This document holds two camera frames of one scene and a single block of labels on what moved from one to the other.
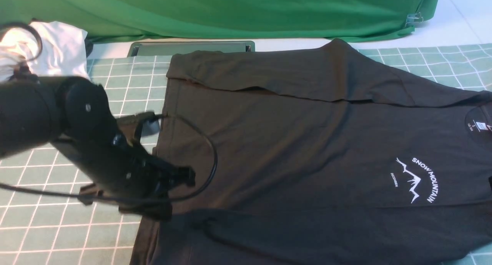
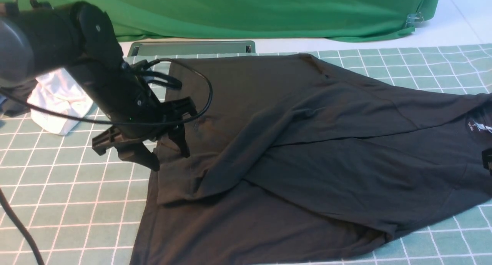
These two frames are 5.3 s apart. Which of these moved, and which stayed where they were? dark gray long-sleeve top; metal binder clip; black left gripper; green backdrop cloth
Moved: black left gripper
Stayed: dark gray long-sleeve top; green backdrop cloth; metal binder clip
